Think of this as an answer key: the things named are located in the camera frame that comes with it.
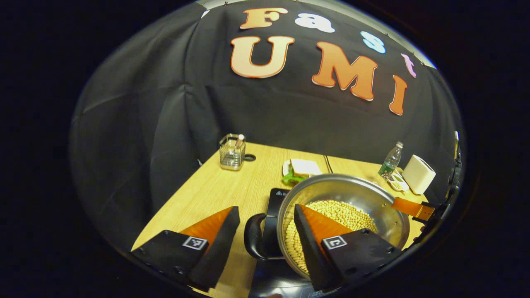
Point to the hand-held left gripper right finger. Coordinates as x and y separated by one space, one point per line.
308 252

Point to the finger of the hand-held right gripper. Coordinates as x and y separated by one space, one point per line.
410 207

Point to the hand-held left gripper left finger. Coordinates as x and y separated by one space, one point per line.
221 252

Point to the black induction cooktop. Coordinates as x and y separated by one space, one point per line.
273 279

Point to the white divided bean dish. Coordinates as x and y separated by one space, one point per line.
397 182

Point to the white toaster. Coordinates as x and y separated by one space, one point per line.
418 174

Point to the clear plastic water bottle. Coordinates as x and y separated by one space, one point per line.
391 161

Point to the pile of soybeans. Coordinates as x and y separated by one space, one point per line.
339 211

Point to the sandwich with lettuce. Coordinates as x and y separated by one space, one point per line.
304 167

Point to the black backdrop cloth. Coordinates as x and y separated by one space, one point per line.
290 116

